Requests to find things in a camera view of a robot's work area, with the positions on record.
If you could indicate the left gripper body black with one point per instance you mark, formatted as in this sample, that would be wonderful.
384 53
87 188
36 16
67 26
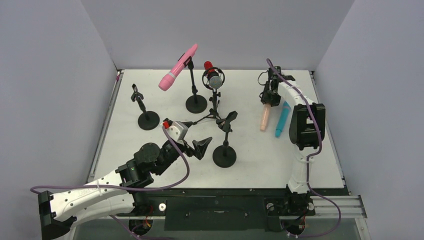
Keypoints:
170 153

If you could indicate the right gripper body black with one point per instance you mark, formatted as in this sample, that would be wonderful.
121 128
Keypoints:
268 97

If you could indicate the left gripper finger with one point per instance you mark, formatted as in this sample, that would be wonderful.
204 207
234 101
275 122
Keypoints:
200 147
188 124

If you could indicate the beige microphone black stand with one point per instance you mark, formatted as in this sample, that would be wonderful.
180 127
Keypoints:
224 156

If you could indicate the teal microphone black stand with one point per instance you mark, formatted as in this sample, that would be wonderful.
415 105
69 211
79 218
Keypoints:
148 120

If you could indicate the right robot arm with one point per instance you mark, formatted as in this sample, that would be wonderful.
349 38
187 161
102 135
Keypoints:
306 128

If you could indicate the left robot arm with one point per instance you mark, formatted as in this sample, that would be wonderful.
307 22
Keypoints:
118 191

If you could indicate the pink microphone black stand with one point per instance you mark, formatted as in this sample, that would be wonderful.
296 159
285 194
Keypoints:
195 103

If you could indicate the red mesh microphone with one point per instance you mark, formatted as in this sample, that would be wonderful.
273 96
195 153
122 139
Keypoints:
213 77

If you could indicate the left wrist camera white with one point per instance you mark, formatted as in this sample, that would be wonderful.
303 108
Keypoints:
175 129

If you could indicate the black tripod shock-mount stand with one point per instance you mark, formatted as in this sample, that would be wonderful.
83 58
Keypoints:
213 112

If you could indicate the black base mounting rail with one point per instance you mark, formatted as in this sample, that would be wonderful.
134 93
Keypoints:
275 210

